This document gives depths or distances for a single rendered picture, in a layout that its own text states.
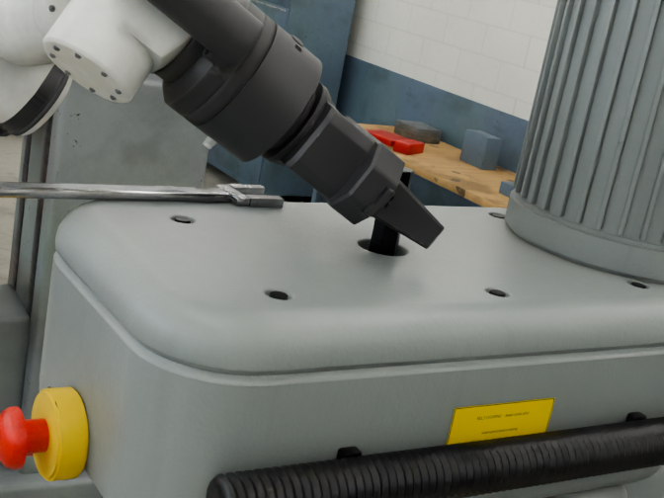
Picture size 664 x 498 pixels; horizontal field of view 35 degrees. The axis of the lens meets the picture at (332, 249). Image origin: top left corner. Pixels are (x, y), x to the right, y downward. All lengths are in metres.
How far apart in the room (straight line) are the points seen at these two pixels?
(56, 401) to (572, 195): 0.42
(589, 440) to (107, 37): 0.42
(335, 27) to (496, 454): 7.57
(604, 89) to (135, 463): 0.45
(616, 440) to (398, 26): 7.29
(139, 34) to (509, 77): 6.36
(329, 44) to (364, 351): 7.60
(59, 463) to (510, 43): 6.44
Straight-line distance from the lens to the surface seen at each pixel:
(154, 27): 0.68
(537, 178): 0.89
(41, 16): 0.78
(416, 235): 0.76
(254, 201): 0.83
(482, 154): 6.62
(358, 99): 8.32
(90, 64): 0.68
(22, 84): 0.91
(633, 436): 0.80
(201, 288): 0.64
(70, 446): 0.71
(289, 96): 0.70
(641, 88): 0.84
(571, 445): 0.75
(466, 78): 7.32
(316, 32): 8.14
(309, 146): 0.71
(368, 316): 0.65
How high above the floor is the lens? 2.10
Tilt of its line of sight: 16 degrees down
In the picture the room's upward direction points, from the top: 11 degrees clockwise
